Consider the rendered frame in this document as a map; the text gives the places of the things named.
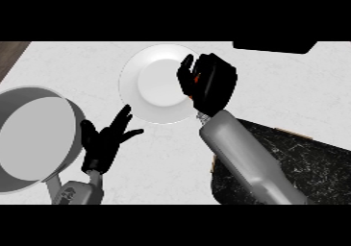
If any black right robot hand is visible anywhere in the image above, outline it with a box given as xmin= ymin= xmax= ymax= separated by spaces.
xmin=174 ymin=52 xmax=238 ymax=118

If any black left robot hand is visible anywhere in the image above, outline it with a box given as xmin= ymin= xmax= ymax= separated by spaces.
xmin=78 ymin=104 xmax=145 ymax=176

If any white round plate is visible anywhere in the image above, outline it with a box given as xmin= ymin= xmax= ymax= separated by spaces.
xmin=118 ymin=43 xmax=207 ymax=125

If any black marbled tray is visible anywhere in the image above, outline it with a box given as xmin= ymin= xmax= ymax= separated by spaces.
xmin=208 ymin=117 xmax=351 ymax=206

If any grey pan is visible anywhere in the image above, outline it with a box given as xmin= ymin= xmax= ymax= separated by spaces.
xmin=0 ymin=86 xmax=87 ymax=206

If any black appliance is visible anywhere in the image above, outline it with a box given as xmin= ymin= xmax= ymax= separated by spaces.
xmin=231 ymin=41 xmax=318 ymax=55

